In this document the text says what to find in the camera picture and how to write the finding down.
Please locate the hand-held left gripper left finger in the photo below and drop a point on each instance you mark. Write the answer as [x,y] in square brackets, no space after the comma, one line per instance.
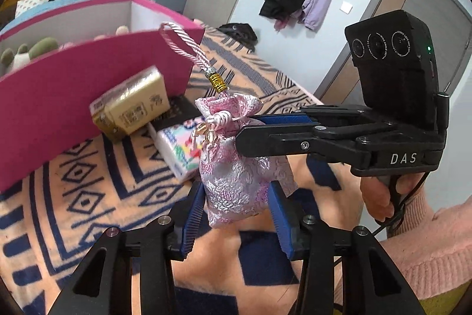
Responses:
[191,222]

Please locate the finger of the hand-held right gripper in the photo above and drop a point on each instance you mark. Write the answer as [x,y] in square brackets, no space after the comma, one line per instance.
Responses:
[287,119]
[276,141]

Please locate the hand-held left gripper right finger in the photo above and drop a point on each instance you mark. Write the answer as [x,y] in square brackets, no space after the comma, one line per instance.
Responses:
[282,222]

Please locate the floral white tissue packet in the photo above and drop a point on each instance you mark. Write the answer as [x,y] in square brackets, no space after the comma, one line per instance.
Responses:
[177,149]

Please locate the black tissue packet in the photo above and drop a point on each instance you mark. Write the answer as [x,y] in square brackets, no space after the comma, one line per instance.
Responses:
[177,108]

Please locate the small gold box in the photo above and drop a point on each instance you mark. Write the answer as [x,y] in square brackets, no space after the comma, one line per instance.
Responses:
[136,104]

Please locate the pink cardboard box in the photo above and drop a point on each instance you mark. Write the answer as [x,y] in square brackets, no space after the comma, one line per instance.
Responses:
[55,104]

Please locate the cream fluffy bear plush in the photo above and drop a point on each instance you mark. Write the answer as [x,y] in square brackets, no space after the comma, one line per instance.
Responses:
[121,30]

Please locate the green frog plush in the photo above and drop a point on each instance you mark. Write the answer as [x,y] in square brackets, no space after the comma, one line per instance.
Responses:
[42,47]

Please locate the person's right hand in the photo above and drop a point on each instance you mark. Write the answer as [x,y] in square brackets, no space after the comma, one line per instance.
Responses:
[376,198]

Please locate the orange patterned blanket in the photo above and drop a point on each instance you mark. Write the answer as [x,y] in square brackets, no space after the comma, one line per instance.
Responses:
[110,204]

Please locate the pile of dark clothes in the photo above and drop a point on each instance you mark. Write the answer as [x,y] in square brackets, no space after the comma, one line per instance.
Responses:
[239,32]

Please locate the yellow-green cloth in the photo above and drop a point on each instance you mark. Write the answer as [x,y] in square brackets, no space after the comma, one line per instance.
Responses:
[442,307]

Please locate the blue floral duvet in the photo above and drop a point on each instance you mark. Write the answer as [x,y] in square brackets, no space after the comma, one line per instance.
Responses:
[44,8]

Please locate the white patterned pillow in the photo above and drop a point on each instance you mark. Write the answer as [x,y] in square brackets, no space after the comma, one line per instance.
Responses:
[33,4]

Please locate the white light switch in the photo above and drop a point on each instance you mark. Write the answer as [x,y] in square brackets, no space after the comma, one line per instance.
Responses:
[346,7]

